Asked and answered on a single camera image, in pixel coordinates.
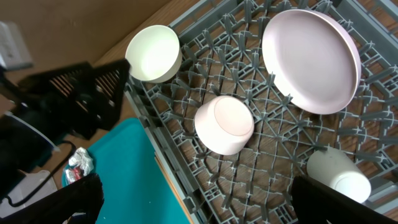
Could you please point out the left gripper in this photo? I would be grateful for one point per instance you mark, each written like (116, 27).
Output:
(55, 93)

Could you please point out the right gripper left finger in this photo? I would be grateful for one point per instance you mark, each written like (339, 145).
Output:
(83, 196)

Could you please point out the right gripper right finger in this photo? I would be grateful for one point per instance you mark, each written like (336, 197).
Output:
(316, 203)

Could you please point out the white tissue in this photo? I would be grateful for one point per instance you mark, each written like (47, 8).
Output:
(81, 159)

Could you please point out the cream plastic cup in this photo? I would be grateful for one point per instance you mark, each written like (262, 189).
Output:
(335, 169)

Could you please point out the white bowl with food scraps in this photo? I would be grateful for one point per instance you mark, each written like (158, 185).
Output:
(154, 54)

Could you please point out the wooden chopstick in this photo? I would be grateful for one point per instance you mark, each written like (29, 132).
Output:
(174, 190)

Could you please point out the pink bowl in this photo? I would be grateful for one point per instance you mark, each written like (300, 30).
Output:
(224, 125)

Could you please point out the large pink plate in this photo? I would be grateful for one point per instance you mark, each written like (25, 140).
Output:
(313, 58)

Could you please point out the red snack wrapper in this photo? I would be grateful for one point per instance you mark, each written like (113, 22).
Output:
(72, 175)

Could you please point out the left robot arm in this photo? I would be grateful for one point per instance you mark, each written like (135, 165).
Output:
(78, 100)

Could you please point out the grey dishwasher rack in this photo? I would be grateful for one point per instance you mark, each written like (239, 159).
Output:
(221, 47)

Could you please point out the teal serving tray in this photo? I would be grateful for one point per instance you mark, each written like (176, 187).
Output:
(135, 189)

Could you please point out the clear plastic bin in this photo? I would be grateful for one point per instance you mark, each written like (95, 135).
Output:
(24, 188)

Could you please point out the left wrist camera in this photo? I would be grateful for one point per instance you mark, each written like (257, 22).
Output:
(14, 52)

